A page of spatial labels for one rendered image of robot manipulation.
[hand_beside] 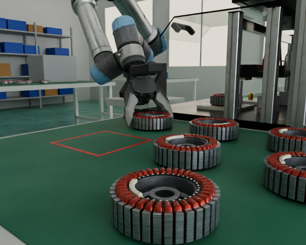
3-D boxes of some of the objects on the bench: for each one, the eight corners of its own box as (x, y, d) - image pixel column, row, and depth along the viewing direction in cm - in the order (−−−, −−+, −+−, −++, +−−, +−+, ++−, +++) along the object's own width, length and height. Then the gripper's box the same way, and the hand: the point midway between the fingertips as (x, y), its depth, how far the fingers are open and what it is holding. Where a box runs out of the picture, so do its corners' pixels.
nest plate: (226, 102, 118) (226, 99, 117) (240, 99, 129) (240, 96, 129) (263, 105, 108) (263, 102, 108) (274, 102, 120) (274, 99, 120)
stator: (125, 125, 79) (124, 112, 78) (160, 122, 84) (160, 110, 83) (142, 133, 69) (141, 118, 68) (180, 129, 74) (180, 114, 74)
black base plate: (142, 115, 99) (142, 108, 98) (222, 100, 148) (222, 96, 147) (286, 133, 70) (286, 124, 69) (326, 107, 119) (326, 102, 119)
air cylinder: (277, 105, 108) (279, 91, 107) (282, 103, 114) (284, 90, 113) (292, 106, 105) (293, 91, 104) (297, 104, 111) (297, 90, 110)
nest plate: (196, 108, 99) (196, 105, 99) (215, 104, 110) (216, 101, 110) (238, 112, 90) (238, 108, 90) (254, 107, 101) (254, 104, 101)
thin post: (236, 112, 91) (238, 80, 89) (238, 111, 92) (240, 80, 90) (241, 112, 90) (243, 80, 88) (243, 112, 91) (245, 80, 89)
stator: (336, 149, 55) (338, 131, 54) (327, 164, 46) (330, 142, 46) (275, 140, 62) (277, 124, 61) (258, 151, 53) (260, 132, 53)
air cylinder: (256, 112, 90) (257, 95, 89) (263, 110, 96) (264, 93, 95) (272, 113, 87) (274, 96, 86) (279, 111, 93) (280, 94, 92)
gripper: (154, 72, 92) (170, 130, 86) (99, 72, 84) (112, 136, 78) (165, 57, 85) (184, 118, 79) (106, 56, 77) (122, 124, 71)
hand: (152, 122), depth 76 cm, fingers closed on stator, 13 cm apart
